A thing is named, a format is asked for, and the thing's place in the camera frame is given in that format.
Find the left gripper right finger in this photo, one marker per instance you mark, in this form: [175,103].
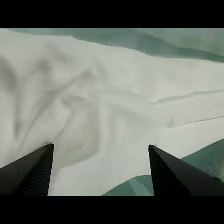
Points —
[173,176]

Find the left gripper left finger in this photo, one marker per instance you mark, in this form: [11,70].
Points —
[30,175]

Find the white shirt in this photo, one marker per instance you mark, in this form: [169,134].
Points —
[110,100]

